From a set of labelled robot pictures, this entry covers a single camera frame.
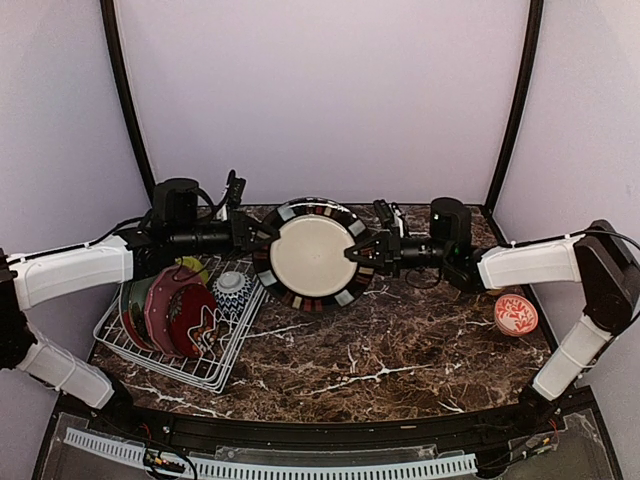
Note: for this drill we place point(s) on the black frame post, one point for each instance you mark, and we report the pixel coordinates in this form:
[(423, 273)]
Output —
[(519, 99), (123, 89)]

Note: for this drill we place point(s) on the right black frame post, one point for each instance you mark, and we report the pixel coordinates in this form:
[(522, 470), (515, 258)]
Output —
[(519, 99)]

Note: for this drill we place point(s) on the black rimmed cream plate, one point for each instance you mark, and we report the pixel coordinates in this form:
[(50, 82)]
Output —
[(306, 268)]

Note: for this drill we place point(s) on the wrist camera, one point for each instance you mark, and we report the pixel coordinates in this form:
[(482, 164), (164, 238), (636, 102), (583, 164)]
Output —
[(232, 197), (391, 217)]

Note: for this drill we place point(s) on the green teal plate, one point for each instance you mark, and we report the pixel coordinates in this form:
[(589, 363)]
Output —
[(136, 307)]

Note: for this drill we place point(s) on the blue white patterned bowl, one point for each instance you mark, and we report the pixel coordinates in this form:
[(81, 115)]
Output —
[(232, 291)]

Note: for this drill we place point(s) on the red teal floral plate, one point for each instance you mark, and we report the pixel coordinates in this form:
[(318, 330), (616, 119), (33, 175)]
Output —
[(126, 321)]

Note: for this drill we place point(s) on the pink dotted plate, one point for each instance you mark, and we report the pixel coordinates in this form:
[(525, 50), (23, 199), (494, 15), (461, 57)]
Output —
[(156, 309)]

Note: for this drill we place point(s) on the dark red floral plate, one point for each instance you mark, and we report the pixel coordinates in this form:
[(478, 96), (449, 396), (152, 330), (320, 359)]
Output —
[(192, 322)]

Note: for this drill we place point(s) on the green small bowl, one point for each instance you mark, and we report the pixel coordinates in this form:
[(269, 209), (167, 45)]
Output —
[(190, 267)]

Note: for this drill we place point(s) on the white wire dish rack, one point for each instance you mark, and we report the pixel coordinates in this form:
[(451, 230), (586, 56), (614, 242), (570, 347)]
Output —
[(209, 372)]

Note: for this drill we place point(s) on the black front rail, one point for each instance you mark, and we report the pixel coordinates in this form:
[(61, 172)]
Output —
[(489, 432)]

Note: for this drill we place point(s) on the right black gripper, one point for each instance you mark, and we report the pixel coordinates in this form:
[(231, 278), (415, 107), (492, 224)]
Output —
[(389, 252)]

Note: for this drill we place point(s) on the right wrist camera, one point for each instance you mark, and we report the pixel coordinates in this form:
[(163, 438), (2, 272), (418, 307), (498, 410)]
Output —
[(391, 217)]

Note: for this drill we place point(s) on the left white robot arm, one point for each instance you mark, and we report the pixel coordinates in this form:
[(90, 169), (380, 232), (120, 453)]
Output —
[(182, 221)]

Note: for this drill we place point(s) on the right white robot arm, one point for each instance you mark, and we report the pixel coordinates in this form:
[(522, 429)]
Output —
[(598, 257)]

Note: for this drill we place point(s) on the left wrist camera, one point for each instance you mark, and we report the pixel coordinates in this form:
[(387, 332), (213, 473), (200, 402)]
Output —
[(232, 197)]

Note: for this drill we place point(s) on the left black frame post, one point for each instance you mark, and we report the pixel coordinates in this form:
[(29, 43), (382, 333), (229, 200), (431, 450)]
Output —
[(123, 89)]

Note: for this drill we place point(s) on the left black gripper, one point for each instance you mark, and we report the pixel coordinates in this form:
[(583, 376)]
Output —
[(240, 233)]

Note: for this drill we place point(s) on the red white patterned bowl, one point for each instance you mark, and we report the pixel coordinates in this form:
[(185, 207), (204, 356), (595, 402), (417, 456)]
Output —
[(515, 315)]

